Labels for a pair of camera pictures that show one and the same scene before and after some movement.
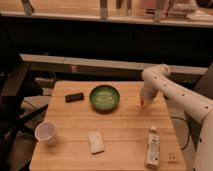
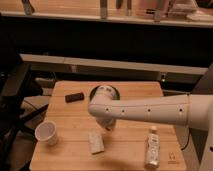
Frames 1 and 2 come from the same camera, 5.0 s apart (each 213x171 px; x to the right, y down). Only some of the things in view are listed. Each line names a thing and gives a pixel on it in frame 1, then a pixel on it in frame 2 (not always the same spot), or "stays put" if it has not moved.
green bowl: [104, 99] stays put
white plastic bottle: [153, 151] stays put
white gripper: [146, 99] → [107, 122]
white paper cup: [46, 131] stays put
